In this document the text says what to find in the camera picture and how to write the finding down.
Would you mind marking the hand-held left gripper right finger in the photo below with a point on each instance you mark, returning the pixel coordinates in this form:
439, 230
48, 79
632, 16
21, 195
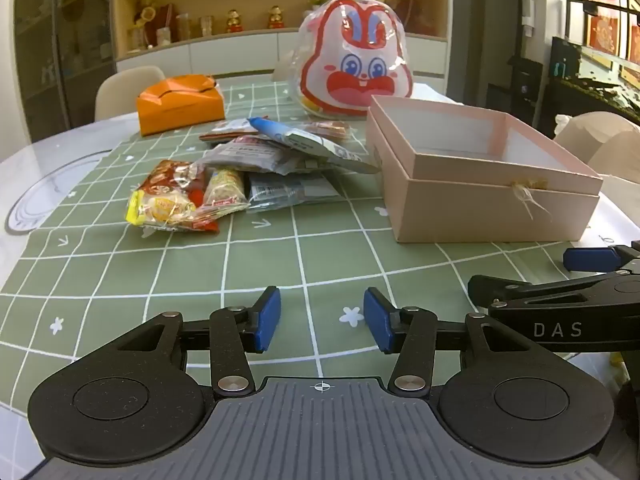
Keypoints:
377, 326

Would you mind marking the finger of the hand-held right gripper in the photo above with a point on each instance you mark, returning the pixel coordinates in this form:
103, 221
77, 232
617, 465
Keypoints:
590, 259
505, 292

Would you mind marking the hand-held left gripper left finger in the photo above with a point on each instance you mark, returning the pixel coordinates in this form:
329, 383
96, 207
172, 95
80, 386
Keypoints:
267, 320

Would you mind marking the pink cardboard box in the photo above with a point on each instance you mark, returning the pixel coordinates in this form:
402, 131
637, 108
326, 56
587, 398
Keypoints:
475, 210

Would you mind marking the clear blue-white snack packet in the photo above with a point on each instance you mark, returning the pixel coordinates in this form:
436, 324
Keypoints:
285, 191

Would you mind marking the large red snack packet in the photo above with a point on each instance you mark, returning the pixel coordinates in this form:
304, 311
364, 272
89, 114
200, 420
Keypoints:
160, 210

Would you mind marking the grey snack packet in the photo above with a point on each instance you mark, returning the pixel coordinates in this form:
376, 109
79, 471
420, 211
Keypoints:
250, 155

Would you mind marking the small red-brown snack packet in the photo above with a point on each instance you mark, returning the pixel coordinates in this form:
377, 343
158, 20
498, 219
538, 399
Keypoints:
172, 175

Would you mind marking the blue-ended white snack packet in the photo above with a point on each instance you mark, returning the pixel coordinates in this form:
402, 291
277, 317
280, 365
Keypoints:
310, 142

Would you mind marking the orange-brown snack packet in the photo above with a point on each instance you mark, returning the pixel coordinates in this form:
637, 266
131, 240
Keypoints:
225, 132

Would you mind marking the green checked tablecloth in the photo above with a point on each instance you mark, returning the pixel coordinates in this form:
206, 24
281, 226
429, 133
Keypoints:
200, 270

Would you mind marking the beige chair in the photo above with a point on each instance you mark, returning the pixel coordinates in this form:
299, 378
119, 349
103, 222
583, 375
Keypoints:
600, 135
120, 90

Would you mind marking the dark aquarium cabinet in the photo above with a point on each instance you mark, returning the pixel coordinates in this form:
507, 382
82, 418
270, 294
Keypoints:
575, 95

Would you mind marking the orange tissue box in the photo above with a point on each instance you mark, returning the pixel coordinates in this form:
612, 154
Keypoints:
180, 110

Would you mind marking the glass turntable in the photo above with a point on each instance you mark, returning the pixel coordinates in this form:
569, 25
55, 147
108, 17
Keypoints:
50, 195

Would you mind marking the rabbit-shaped plastic bag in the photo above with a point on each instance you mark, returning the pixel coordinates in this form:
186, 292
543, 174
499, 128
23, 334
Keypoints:
360, 70

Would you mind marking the red gift bag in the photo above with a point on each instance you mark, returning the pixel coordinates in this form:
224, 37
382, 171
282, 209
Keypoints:
412, 12

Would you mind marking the red gold figurine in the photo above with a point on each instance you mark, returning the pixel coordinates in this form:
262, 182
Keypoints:
232, 21
274, 16

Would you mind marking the white vase with plant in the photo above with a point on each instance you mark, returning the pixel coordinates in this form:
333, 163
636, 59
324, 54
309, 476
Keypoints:
316, 1

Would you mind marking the yellow flower ornament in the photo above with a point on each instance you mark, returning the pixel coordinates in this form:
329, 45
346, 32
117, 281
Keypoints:
142, 15

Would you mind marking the glass door cabinet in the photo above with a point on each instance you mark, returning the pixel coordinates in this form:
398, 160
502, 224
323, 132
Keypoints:
60, 35

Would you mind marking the white wall device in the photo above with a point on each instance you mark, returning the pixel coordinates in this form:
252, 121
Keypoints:
527, 10

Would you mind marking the wooden wall shelf unit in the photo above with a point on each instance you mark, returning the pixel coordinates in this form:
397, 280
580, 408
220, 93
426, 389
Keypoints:
225, 55

